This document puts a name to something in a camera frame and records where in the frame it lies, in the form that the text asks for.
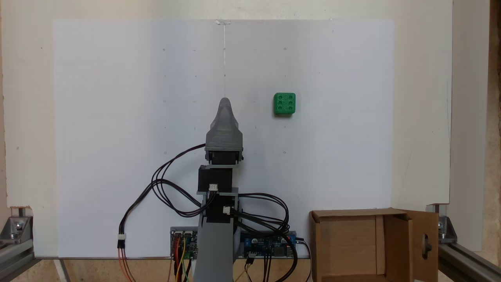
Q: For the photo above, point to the blue circuit board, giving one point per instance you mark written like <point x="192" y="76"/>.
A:
<point x="274" y="244"/>

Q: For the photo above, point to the clear tape strip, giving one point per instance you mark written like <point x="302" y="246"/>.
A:
<point x="223" y="22"/>

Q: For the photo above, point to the circuit board with white connectors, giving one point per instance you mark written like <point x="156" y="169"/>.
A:
<point x="184" y="244"/>

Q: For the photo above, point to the green die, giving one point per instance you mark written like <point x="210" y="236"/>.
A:
<point x="284" y="103"/>

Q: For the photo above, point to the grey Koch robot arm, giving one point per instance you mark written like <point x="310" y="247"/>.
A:
<point x="215" y="250"/>

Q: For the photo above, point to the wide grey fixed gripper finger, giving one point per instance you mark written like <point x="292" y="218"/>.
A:
<point x="224" y="117"/>

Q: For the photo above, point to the aluminium frame post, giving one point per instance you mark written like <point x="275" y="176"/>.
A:
<point x="11" y="254"/>
<point x="465" y="262"/>

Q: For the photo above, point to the metal corner bracket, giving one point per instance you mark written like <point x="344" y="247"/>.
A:
<point x="17" y="227"/>
<point x="446" y="229"/>

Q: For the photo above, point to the brown cardboard box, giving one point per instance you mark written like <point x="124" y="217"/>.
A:
<point x="352" y="246"/>

